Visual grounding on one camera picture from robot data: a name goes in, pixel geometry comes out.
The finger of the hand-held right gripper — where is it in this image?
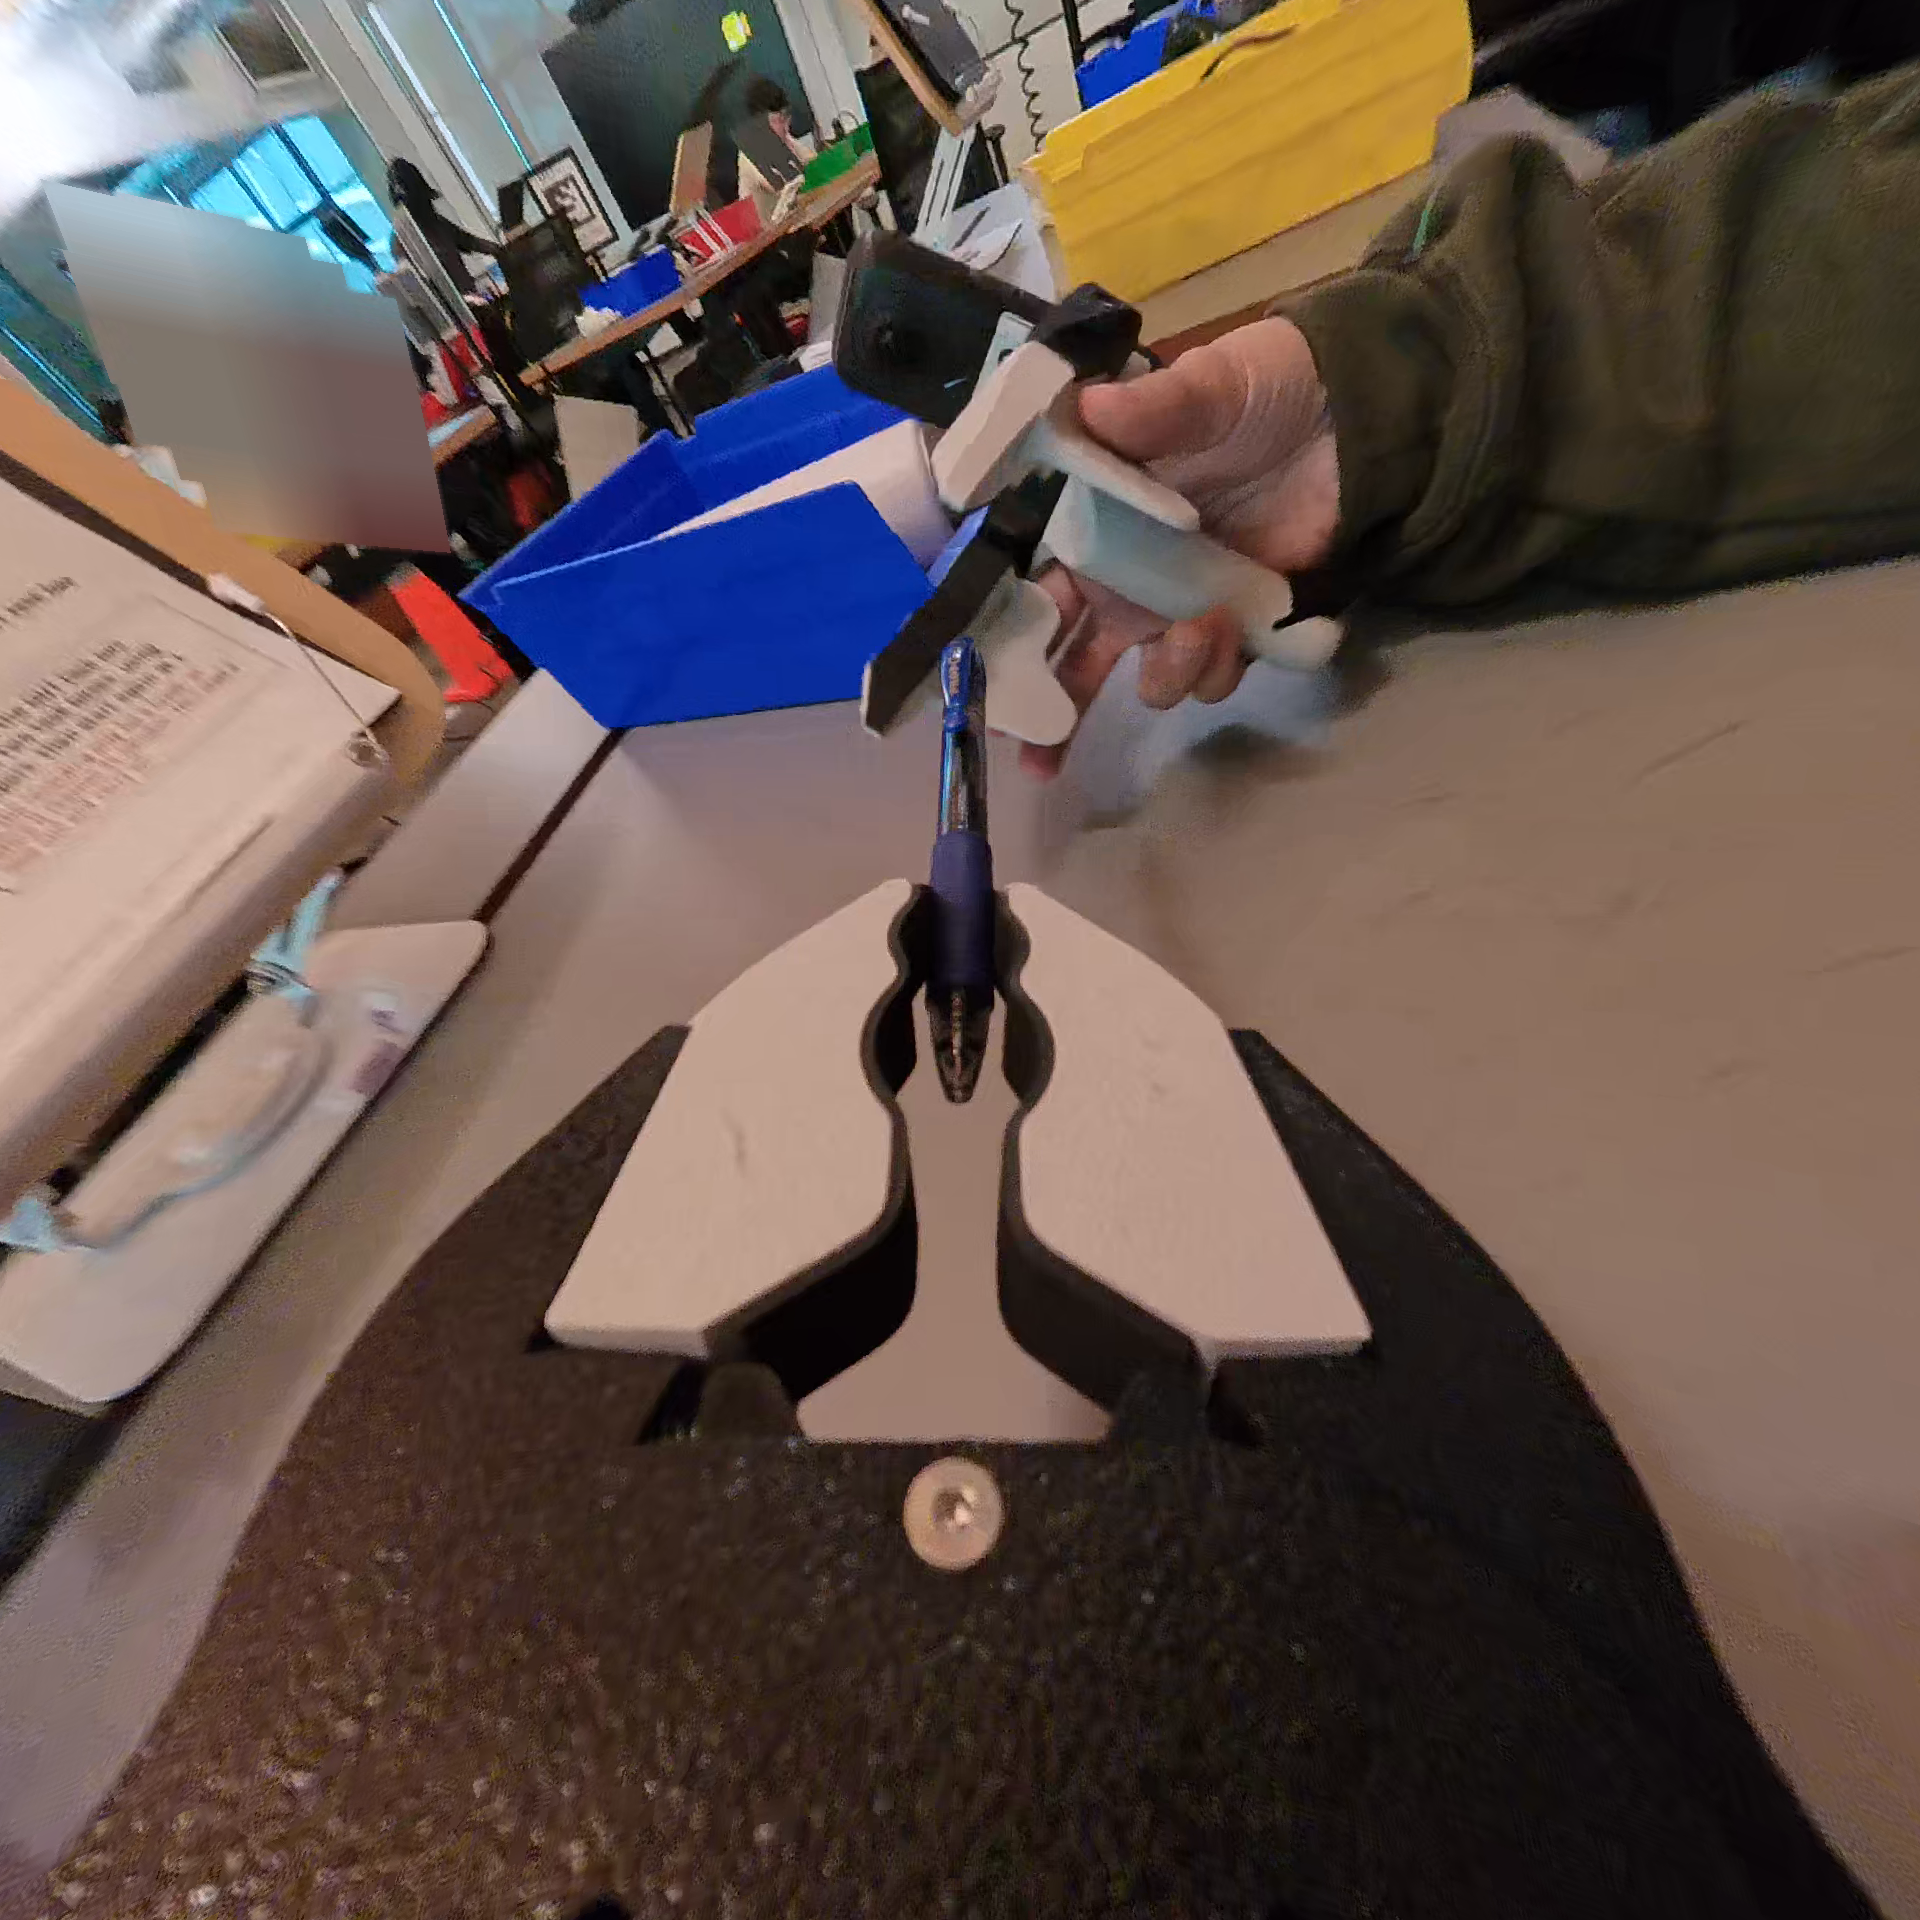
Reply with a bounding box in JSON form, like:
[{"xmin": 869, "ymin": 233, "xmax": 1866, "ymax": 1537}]
[
  {"xmin": 858, "ymin": 472, "xmax": 1086, "ymax": 750},
  {"xmin": 929, "ymin": 346, "xmax": 1079, "ymax": 514}
]

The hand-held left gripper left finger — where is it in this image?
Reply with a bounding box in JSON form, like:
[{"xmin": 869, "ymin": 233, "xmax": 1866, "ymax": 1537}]
[{"xmin": 543, "ymin": 882, "xmax": 920, "ymax": 1360}]

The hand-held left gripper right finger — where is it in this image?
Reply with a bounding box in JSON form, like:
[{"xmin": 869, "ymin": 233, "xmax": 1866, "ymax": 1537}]
[{"xmin": 996, "ymin": 882, "xmax": 1373, "ymax": 1377}]

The blue ballpoint pen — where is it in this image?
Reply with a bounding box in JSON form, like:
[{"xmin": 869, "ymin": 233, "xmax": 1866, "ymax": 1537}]
[{"xmin": 919, "ymin": 639, "xmax": 1002, "ymax": 1106}]

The blue plastic bin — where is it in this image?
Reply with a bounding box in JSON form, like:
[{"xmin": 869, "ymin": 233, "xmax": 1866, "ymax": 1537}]
[{"xmin": 462, "ymin": 359, "xmax": 976, "ymax": 735}]

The person's right forearm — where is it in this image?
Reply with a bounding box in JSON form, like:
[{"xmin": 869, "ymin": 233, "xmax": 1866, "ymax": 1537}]
[{"xmin": 1276, "ymin": 59, "xmax": 1920, "ymax": 615}]

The orange red object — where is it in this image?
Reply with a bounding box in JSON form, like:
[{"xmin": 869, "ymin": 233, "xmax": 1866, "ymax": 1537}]
[{"xmin": 391, "ymin": 574, "xmax": 513, "ymax": 712}]

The person's right hand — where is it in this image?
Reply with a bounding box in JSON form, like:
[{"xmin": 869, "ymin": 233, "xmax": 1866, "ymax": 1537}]
[{"xmin": 1018, "ymin": 316, "xmax": 1344, "ymax": 779}]

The white paper roll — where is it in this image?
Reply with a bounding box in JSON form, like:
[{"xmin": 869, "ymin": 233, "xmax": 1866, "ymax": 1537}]
[{"xmin": 679, "ymin": 420, "xmax": 964, "ymax": 569}]

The wooden top work desk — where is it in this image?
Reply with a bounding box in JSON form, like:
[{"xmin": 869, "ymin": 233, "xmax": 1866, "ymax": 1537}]
[{"xmin": 516, "ymin": 151, "xmax": 886, "ymax": 395}]

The small blue bin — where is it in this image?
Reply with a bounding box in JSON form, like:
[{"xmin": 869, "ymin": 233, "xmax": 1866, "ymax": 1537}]
[{"xmin": 576, "ymin": 248, "xmax": 684, "ymax": 321}]

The yellow plastic bin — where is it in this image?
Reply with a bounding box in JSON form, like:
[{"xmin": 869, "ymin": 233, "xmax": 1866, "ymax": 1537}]
[{"xmin": 1024, "ymin": 0, "xmax": 1476, "ymax": 304}]

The large black screen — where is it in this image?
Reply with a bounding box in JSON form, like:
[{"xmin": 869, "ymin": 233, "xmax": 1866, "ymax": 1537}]
[{"xmin": 543, "ymin": 0, "xmax": 825, "ymax": 170}]

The framed fiducial marker sign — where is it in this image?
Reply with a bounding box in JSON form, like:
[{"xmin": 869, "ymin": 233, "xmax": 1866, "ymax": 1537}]
[{"xmin": 526, "ymin": 151, "xmax": 621, "ymax": 257}]

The white document holder base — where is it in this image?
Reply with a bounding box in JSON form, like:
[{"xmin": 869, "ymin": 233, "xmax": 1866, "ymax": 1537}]
[{"xmin": 0, "ymin": 920, "xmax": 490, "ymax": 1415}]

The instruction sheet on clipboard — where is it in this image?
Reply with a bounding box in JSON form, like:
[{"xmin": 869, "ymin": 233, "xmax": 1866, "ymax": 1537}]
[{"xmin": 0, "ymin": 374, "xmax": 453, "ymax": 1202}]

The printed instruction sheet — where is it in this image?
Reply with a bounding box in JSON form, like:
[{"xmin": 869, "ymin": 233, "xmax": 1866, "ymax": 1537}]
[{"xmin": 0, "ymin": 470, "xmax": 405, "ymax": 1052}]

